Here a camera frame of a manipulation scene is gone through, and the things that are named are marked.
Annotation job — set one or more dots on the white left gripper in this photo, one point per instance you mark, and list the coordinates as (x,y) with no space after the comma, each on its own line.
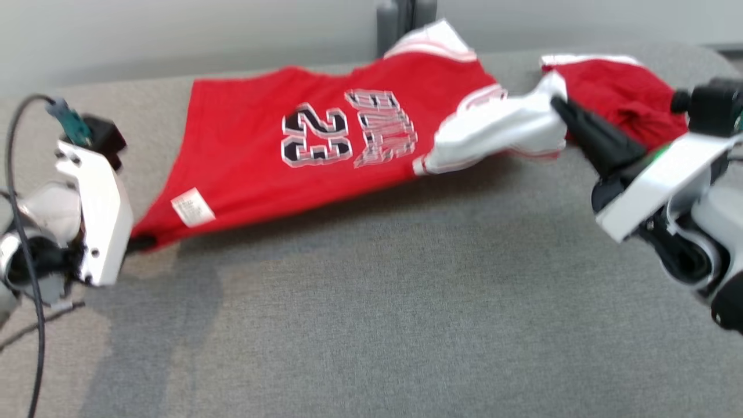
(101,220)

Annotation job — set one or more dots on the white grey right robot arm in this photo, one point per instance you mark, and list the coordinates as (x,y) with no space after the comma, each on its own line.
(720,220)

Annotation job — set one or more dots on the red basketball jersey number 23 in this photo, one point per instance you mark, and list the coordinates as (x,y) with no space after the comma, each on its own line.
(244,145)

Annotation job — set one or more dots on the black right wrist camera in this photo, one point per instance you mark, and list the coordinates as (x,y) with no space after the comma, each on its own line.
(711,107)

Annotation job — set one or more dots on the grey metal partition post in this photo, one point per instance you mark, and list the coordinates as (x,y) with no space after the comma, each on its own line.
(395,23)

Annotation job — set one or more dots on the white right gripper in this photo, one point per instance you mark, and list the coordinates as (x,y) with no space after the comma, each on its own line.
(662,180)

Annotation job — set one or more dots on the red shorts with white stripe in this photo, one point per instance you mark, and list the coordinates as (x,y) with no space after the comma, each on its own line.
(627,93)

